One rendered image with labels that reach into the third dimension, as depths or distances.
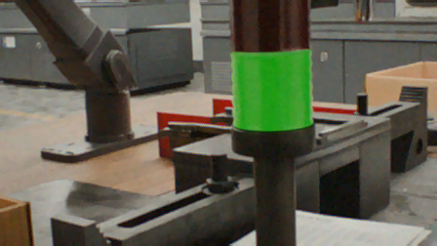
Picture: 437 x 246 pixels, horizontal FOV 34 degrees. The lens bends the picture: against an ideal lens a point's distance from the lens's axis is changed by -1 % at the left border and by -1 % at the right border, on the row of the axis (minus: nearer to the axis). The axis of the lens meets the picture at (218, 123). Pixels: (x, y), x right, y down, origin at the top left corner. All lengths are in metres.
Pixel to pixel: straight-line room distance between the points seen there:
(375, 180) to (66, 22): 0.45
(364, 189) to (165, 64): 7.23
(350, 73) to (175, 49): 2.68
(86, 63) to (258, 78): 0.64
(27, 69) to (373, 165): 8.37
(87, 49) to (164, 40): 6.89
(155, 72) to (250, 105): 7.44
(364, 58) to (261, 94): 5.44
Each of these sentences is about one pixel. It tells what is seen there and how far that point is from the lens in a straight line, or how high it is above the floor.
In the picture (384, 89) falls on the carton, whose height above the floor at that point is 0.67.
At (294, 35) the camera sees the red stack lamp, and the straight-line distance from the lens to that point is 0.32.
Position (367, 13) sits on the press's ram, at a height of 1.09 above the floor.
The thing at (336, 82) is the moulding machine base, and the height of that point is 0.30.
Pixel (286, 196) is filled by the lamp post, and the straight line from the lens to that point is 0.34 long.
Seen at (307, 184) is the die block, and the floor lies 0.96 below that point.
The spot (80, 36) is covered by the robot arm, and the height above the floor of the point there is 1.06.
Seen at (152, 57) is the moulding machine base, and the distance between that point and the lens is 7.72.
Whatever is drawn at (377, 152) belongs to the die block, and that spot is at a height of 0.96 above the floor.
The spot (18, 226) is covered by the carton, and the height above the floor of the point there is 0.96.
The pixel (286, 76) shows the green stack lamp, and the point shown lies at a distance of 0.32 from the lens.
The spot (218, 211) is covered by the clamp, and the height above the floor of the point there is 0.97.
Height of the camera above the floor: 1.12
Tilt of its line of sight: 11 degrees down
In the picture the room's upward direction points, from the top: 2 degrees counter-clockwise
